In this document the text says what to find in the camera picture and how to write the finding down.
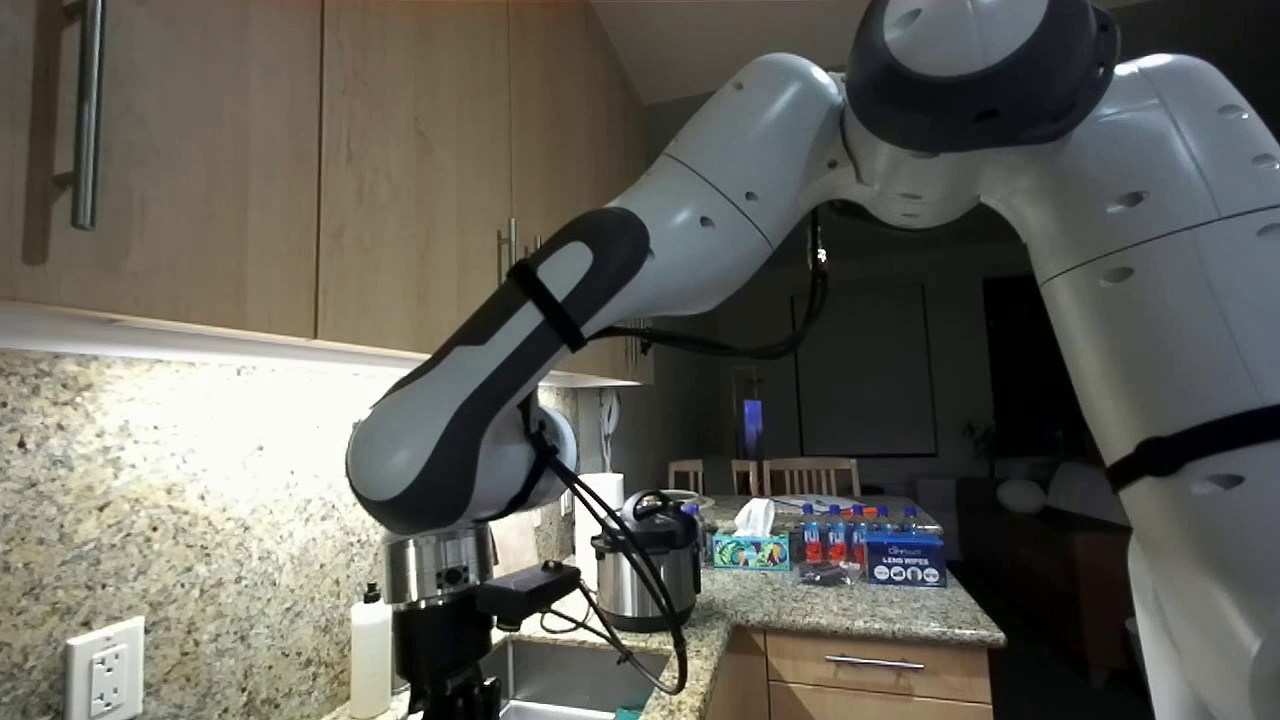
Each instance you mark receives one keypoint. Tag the teal sponge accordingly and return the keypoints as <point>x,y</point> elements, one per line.
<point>638,715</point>

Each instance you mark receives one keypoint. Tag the stainless steel sink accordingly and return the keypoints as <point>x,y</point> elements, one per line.
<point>574,674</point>

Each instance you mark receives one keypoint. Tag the white paper towel roll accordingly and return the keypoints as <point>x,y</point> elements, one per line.
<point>602,503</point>

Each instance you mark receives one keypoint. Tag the wooden cutting board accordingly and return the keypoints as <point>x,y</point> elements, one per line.
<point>513,534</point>

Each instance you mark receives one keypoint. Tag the steel rice cooker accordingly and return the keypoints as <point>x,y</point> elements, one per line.
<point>653,575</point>

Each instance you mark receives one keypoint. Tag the teal tissue box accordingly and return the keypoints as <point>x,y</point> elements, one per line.
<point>750,544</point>

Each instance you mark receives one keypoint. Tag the wooden base cabinet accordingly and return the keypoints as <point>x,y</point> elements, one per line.
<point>866,681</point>

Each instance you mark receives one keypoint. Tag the wooden dining chair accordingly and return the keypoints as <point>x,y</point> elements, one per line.
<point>687,474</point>
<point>746,474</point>
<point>808,474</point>

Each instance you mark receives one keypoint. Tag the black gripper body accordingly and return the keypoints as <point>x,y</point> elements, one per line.
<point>446,653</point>

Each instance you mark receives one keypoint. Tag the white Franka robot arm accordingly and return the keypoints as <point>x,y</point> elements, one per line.
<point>1147,264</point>

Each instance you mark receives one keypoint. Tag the wooden upper cabinets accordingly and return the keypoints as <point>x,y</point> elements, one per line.
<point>265,161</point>

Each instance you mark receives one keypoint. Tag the blue glowing display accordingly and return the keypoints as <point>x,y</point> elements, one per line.
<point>754,424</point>

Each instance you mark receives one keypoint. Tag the white wall power outlet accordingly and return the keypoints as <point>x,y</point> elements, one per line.
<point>106,674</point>

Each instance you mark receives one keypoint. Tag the white soap bottle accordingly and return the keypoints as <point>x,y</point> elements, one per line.
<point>372,653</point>

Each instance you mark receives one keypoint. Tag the pack of water bottles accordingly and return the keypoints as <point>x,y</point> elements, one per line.
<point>881,544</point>

